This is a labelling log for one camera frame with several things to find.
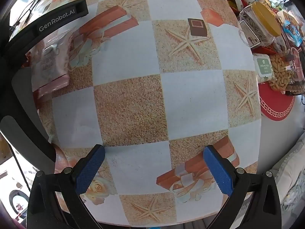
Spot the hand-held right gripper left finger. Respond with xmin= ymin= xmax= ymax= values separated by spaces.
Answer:
xmin=26 ymin=144 xmax=106 ymax=229

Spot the red round mat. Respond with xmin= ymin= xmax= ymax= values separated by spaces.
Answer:
xmin=258 ymin=81 xmax=296 ymax=124

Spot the clear bag of peanuts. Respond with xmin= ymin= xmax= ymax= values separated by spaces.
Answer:
xmin=268 ymin=52 xmax=305 ymax=94

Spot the blue printed snack bag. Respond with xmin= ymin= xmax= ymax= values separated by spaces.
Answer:
xmin=283 ymin=21 xmax=304 ymax=47

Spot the black rimmed round dish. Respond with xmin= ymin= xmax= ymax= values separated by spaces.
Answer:
xmin=9 ymin=189 xmax=30 ymax=220

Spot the clear jar yellow lid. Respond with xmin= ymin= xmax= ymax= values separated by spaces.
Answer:
xmin=238 ymin=1 xmax=284 ymax=48

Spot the green wet wipes pack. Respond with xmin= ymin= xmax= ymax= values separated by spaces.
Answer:
xmin=253 ymin=54 xmax=274 ymax=78

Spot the pink snack packet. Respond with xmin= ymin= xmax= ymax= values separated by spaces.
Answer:
xmin=31 ymin=27 xmax=83 ymax=99

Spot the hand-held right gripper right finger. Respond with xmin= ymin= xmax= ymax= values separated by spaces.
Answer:
xmin=203 ymin=145 xmax=283 ymax=229

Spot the white ruffled cushion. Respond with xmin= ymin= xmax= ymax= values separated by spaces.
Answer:
xmin=272 ymin=138 xmax=305 ymax=210

